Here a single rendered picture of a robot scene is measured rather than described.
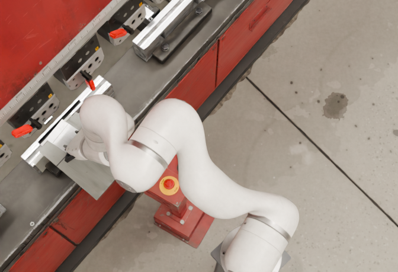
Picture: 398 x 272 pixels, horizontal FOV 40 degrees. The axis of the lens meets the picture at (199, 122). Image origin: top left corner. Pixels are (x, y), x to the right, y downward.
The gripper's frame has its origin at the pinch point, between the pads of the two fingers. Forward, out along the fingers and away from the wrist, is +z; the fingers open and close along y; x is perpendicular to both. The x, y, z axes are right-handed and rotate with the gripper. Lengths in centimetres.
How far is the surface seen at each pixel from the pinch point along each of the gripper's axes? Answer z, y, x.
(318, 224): 22, -49, 133
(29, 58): -31.1, -4.2, -33.6
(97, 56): -13.4, -22.5, -15.9
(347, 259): 9, -43, 149
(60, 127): 7.5, -1.7, -4.5
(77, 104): 8.8, -11.8, -4.3
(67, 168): 0.5, 8.1, 4.2
